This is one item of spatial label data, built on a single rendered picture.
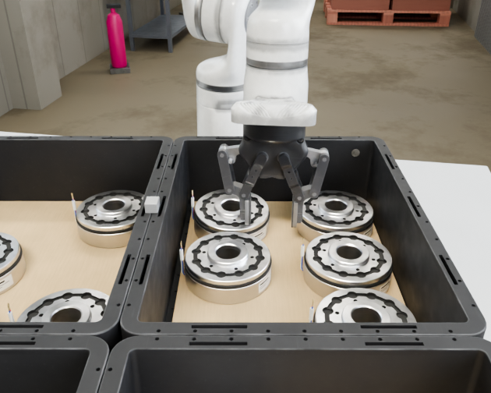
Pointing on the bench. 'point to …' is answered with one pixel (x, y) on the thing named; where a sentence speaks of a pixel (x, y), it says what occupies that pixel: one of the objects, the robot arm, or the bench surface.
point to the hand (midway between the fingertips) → (270, 213)
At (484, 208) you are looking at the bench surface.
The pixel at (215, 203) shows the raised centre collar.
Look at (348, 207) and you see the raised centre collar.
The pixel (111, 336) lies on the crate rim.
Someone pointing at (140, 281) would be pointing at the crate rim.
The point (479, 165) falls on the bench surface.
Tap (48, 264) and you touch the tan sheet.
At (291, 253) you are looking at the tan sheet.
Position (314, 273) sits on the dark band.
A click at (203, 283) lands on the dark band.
